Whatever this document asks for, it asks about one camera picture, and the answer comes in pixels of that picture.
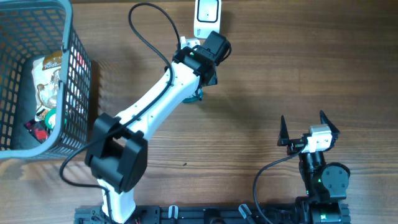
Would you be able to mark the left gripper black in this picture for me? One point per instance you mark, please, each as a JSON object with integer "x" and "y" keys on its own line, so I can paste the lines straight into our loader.
{"x": 214, "y": 81}

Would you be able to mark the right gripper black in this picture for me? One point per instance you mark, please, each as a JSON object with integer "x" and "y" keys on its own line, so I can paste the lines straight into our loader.
{"x": 295, "y": 144}

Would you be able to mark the blue mouthwash bottle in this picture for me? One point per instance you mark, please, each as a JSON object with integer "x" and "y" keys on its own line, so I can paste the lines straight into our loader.
{"x": 191, "y": 99}

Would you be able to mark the white brown snack pouch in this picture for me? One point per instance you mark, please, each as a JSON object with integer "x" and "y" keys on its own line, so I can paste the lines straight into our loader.
{"x": 46, "y": 73}

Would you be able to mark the green lid spice jar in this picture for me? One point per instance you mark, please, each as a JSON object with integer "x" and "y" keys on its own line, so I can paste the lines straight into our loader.
{"x": 50, "y": 119}

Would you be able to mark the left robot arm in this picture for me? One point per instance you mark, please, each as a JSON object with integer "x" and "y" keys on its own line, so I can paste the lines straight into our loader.
{"x": 118, "y": 153}

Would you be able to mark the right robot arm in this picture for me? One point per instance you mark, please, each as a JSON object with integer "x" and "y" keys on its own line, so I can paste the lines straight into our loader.
{"x": 325, "y": 183}

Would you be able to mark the white barcode scanner box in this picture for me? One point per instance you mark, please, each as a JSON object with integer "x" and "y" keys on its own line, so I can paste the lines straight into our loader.
{"x": 207, "y": 18}

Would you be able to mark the grey plastic mesh basket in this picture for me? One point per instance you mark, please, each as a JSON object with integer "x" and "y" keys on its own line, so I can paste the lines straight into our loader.
{"x": 31, "y": 30}

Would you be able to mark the red black small packet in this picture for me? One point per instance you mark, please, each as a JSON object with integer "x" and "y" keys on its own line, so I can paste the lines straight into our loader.
{"x": 38, "y": 130}

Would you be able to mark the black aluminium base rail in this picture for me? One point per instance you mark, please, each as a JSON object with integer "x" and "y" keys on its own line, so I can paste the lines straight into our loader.
{"x": 276, "y": 213}

